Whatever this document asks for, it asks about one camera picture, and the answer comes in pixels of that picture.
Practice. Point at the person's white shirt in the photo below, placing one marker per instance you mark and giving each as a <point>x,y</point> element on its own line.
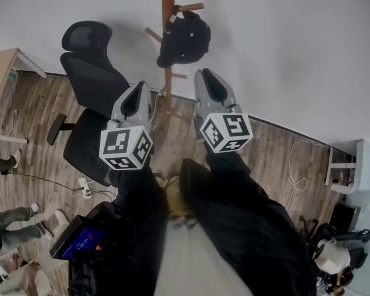
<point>194,267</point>

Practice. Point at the white shelf unit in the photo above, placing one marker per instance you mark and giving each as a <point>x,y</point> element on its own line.
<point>365,165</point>

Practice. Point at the small green box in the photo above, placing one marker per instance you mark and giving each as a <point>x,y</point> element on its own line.
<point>11,76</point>

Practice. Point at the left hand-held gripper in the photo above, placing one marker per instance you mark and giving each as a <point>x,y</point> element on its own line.
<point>117,143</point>

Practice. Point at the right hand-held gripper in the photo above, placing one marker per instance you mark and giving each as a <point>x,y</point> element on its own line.
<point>234,128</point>

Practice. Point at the person's left forearm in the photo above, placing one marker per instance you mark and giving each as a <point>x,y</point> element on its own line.
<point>135,208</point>

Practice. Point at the white fabric bundle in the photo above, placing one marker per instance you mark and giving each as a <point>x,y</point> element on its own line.
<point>21,279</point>

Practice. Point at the white power strip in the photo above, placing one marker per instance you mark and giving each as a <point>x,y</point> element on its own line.
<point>85,188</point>

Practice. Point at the light wooden desk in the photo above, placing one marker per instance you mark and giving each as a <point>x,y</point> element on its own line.
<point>0,69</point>

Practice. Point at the black baseball cap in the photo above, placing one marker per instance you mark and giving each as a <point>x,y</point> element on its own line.
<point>188,42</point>

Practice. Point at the black box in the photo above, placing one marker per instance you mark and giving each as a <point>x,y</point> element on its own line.
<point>345,217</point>

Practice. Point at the black mesh office chair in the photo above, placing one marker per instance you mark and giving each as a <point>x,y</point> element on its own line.
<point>92,76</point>

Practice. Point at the black tablet blue screen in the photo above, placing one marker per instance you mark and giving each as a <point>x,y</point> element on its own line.
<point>80,239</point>

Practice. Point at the person's right forearm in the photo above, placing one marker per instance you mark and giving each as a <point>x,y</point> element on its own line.
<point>237,220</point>

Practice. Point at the black padded bar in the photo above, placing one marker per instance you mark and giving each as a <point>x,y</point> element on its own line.
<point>354,235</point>

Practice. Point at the person's olive trousers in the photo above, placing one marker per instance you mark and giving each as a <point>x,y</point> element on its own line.
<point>179,199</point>

